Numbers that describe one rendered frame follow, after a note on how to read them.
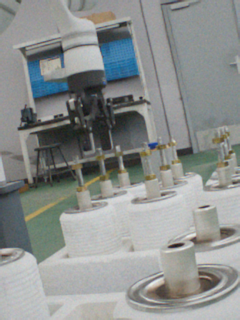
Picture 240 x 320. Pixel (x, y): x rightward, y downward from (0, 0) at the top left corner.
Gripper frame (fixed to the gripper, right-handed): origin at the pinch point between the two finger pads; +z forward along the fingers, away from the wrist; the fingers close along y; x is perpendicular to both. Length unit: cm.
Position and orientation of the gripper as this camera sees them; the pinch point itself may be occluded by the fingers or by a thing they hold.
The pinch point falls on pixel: (98, 145)
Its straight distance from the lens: 87.2
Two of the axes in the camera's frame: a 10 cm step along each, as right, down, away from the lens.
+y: 4.5, -1.3, 8.9
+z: 1.8, 9.8, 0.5
